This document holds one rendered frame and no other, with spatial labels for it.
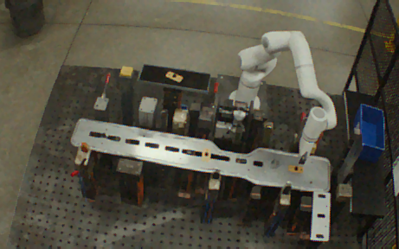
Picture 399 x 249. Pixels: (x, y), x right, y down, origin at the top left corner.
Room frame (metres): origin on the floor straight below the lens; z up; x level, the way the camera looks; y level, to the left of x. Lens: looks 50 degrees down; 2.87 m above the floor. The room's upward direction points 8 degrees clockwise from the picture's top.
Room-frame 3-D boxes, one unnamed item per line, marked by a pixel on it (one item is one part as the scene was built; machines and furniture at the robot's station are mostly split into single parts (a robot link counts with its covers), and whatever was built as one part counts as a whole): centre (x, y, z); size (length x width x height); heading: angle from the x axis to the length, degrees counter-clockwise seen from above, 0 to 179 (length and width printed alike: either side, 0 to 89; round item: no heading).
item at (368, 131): (1.59, -0.97, 1.10); 0.30 x 0.17 x 0.13; 172
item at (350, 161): (1.33, -0.78, 1.17); 0.12 x 0.01 x 0.34; 177
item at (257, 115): (1.58, -0.29, 0.91); 0.07 x 0.05 x 0.42; 177
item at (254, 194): (1.19, -0.32, 0.84); 0.11 x 0.08 x 0.29; 177
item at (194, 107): (1.60, 0.03, 0.90); 0.05 x 0.05 x 0.40; 87
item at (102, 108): (1.57, 0.53, 0.88); 0.11 x 0.10 x 0.36; 177
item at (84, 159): (1.22, 0.54, 0.88); 0.15 x 0.11 x 0.36; 177
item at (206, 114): (1.58, -0.03, 0.89); 0.13 x 0.11 x 0.38; 177
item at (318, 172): (1.37, -0.04, 1.00); 1.38 x 0.22 x 0.02; 87
